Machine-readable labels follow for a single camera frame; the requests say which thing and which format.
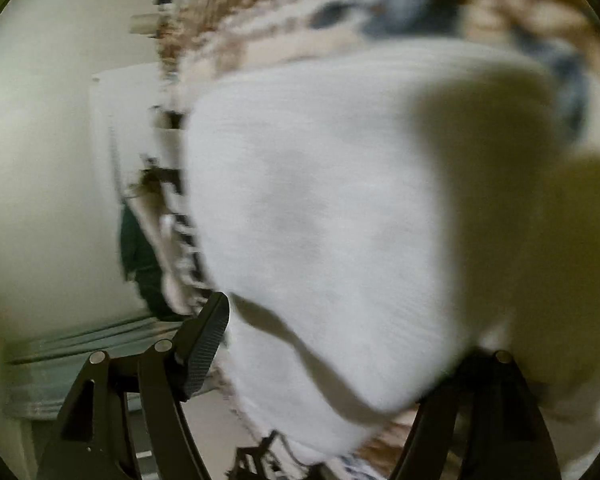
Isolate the white knit garment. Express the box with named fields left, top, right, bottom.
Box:
left=184, top=39, right=600, bottom=474

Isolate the striped green curtain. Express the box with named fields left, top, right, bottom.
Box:
left=4, top=315, right=180, bottom=420

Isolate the dark green garment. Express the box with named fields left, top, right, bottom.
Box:
left=119, top=202, right=186, bottom=322

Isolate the white sock with black letters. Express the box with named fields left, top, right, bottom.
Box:
left=137, top=106, right=212, bottom=315

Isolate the floral cream brown blanket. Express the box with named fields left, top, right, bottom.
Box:
left=151, top=0, right=600, bottom=480

